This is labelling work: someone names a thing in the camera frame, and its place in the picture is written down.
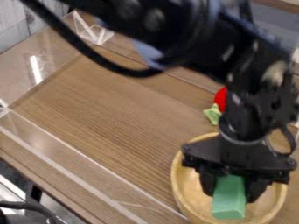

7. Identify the red plush strawberry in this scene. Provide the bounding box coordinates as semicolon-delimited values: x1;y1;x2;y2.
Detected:
202;87;228;126

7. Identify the green rectangular block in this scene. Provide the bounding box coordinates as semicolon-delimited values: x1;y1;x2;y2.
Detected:
210;175;246;220

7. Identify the clear acrylic front panel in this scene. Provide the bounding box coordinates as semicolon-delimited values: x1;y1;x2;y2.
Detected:
0;105;188;224

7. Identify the brown wooden bowl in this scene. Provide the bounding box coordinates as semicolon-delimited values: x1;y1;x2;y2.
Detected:
170;133;288;224

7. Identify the clear acrylic corner bracket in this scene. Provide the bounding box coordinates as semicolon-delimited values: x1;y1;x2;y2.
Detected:
71;11;114;46

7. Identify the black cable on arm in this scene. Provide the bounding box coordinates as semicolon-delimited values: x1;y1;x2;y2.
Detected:
265;125;297;157

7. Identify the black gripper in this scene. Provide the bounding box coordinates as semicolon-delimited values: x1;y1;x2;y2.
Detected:
181;135;297;203

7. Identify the black table leg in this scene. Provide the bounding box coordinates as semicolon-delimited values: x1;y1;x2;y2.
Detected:
29;185;42;202

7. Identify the black cable bottom left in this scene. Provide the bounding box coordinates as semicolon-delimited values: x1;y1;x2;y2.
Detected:
0;200;57;224

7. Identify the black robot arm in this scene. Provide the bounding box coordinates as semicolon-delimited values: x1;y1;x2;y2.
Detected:
19;0;299;202

